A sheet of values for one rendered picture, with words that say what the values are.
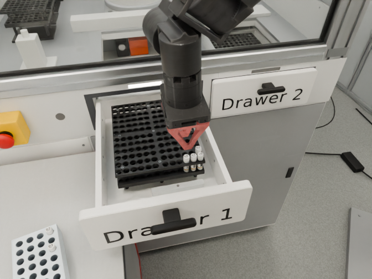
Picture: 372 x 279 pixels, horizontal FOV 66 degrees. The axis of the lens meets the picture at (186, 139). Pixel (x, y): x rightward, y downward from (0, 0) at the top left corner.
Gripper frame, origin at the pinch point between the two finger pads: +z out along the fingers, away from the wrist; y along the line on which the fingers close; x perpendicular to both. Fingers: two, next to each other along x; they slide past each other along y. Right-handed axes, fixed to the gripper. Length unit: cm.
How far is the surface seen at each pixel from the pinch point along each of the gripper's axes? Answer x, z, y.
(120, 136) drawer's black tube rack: -12.7, 6.0, -10.3
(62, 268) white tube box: -25.6, 15.7, 11.5
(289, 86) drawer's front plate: 32.6, 8.8, -22.8
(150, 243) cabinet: -15, 82, -24
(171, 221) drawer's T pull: -5.0, 5.3, 12.5
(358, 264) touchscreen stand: 75, 96, -1
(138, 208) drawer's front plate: -9.9, 3.5, 10.3
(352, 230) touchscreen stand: 83, 97, -17
